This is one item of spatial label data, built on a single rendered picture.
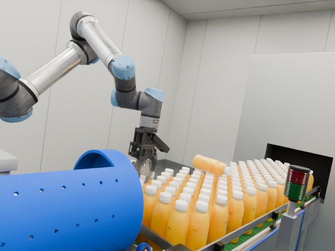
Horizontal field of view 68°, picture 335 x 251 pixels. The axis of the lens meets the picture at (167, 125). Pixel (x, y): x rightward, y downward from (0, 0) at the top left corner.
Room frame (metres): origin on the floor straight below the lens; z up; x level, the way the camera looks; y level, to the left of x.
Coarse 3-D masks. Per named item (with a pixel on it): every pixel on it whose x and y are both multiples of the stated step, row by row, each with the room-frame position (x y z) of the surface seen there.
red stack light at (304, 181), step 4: (288, 168) 0.79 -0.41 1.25; (288, 172) 0.78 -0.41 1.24; (292, 172) 0.76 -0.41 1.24; (296, 172) 0.76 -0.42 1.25; (300, 172) 0.75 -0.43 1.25; (288, 176) 0.78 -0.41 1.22; (292, 176) 0.76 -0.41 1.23; (296, 176) 0.75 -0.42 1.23; (300, 176) 0.75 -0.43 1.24; (304, 176) 0.75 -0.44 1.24; (308, 176) 0.75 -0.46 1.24; (288, 180) 0.77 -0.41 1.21; (292, 180) 0.76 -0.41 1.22; (296, 180) 0.75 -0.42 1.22; (300, 180) 0.75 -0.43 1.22; (304, 180) 0.75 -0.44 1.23; (308, 180) 0.76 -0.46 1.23; (300, 184) 0.75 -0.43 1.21; (304, 184) 0.75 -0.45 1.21
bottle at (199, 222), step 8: (192, 216) 0.76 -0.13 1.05; (200, 216) 0.75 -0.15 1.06; (208, 216) 0.76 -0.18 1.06; (192, 224) 0.75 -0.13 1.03; (200, 224) 0.74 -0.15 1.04; (208, 224) 0.75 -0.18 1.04; (192, 232) 0.74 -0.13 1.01; (200, 232) 0.74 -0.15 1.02; (192, 240) 0.74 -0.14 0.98; (200, 240) 0.74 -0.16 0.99; (192, 248) 0.74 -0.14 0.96
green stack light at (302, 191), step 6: (288, 186) 0.77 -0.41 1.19; (294, 186) 0.75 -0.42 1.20; (300, 186) 0.75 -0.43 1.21; (306, 186) 0.75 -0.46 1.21; (288, 192) 0.76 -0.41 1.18; (294, 192) 0.75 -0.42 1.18; (300, 192) 0.75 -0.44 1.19; (306, 192) 0.76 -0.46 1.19; (294, 198) 0.75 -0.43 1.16; (300, 198) 0.75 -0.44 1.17
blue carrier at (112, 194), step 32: (96, 160) 0.76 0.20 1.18; (128, 160) 0.65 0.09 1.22; (0, 192) 0.41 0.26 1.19; (32, 192) 0.44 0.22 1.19; (64, 192) 0.48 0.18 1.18; (96, 192) 0.52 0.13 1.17; (128, 192) 0.58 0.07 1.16; (0, 224) 0.38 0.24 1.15; (32, 224) 0.42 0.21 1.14; (64, 224) 0.46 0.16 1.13; (96, 224) 0.50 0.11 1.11; (128, 224) 0.57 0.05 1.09
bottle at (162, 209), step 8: (160, 200) 0.79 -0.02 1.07; (160, 208) 0.77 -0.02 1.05; (168, 208) 0.78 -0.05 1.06; (152, 216) 0.79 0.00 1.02; (160, 216) 0.77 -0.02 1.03; (168, 216) 0.77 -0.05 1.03; (152, 224) 0.78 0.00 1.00; (160, 224) 0.76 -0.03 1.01; (160, 232) 0.76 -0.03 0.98; (160, 248) 0.77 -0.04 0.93
